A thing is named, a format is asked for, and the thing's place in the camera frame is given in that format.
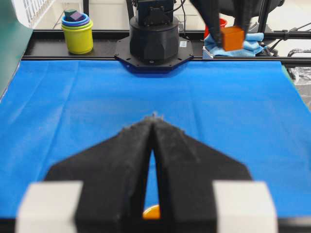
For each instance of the green board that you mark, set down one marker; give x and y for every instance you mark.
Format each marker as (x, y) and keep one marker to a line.
(14, 39)

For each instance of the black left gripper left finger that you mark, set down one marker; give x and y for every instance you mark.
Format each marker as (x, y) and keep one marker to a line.
(114, 175)

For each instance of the blue stacked cup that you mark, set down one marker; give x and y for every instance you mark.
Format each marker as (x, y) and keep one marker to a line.
(68, 23)

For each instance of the orange block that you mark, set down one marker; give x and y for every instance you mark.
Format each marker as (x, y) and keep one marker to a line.
(232, 38)

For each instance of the yellow-green stacked cup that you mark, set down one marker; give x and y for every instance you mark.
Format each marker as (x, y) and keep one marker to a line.
(79, 40)

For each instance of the light blue rag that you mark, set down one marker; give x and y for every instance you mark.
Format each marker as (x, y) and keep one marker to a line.
(251, 47)

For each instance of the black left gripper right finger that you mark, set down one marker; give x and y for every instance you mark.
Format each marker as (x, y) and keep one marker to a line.
(185, 170)

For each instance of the purple cube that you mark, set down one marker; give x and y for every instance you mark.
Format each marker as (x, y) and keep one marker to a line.
(77, 16)

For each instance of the blue table cloth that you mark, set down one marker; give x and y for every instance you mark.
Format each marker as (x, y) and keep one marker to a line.
(250, 111)

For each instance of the black aluminium frame rail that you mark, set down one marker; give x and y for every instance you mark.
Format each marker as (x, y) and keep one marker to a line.
(50, 45)

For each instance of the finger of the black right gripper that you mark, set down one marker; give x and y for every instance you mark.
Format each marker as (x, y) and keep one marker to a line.
(209, 12)
(244, 10)

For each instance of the orange round object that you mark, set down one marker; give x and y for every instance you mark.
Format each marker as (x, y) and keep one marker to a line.
(152, 213)

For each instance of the red bucket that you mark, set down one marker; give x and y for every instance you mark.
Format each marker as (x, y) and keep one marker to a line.
(223, 23)

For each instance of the dark green cube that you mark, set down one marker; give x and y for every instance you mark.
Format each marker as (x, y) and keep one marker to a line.
(68, 14)

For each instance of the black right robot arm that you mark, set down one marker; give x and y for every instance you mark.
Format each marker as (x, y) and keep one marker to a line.
(153, 37)

